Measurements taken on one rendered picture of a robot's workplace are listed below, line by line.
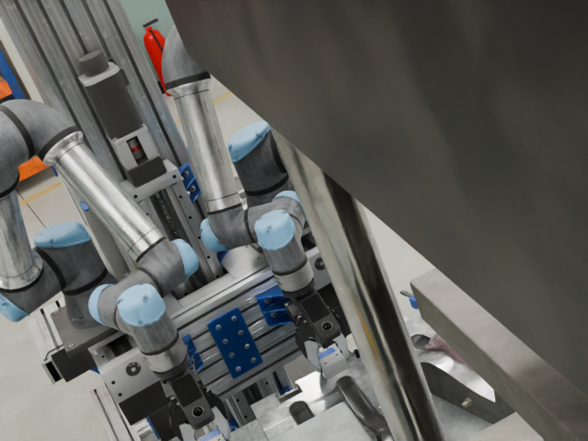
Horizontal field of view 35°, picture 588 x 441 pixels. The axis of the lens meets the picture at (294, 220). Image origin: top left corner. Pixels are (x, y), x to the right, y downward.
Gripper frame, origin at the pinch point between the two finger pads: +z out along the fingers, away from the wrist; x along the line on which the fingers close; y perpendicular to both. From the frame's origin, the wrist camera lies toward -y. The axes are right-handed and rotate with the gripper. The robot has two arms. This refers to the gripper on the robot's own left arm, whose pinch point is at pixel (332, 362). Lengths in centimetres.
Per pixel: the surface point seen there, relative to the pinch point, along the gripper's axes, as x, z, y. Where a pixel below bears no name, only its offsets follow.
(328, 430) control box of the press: 16, -56, -88
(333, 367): 0.4, -0.5, -2.2
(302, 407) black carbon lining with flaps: 10.1, 1.9, -6.1
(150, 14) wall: -53, 31, 540
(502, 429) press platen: -4, -38, -80
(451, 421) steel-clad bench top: -14.3, 10.5, -21.2
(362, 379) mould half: -3.3, 1.8, -7.5
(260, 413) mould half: 18.1, 1.4, -1.9
